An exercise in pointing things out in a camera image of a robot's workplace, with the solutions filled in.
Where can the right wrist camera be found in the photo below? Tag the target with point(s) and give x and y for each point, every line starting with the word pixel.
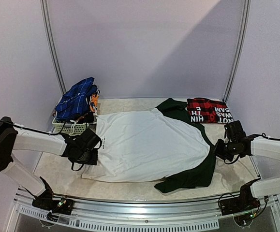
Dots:
pixel 234 131

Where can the orange black printed garment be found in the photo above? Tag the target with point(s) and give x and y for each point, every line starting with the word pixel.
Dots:
pixel 90 113

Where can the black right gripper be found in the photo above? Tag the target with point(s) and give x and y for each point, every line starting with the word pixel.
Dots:
pixel 219 152

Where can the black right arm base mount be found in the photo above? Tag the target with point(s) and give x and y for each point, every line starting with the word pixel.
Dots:
pixel 244 208

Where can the white laundry basket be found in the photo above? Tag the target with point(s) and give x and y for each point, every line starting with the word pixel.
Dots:
pixel 74 126

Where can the aluminium front rail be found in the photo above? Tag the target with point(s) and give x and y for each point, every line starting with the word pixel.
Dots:
pixel 196 215

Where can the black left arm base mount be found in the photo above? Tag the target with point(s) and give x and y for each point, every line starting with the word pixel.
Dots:
pixel 54 207

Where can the dark green garment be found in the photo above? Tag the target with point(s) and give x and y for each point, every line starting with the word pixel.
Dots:
pixel 201 175

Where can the red black plaid shirt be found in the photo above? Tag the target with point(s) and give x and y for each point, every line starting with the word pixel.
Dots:
pixel 203 110

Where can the aluminium left corner post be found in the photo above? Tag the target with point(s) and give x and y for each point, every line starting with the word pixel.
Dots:
pixel 51 45

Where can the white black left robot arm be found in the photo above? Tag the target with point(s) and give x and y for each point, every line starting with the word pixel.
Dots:
pixel 15 137

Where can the blue patterned garment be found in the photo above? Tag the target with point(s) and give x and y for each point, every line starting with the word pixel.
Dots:
pixel 74 103

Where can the white garment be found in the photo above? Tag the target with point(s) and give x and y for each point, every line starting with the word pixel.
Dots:
pixel 144 146

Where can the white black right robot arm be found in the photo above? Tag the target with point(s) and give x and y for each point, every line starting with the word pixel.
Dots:
pixel 265 152

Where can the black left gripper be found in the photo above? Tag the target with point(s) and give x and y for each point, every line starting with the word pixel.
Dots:
pixel 94 160

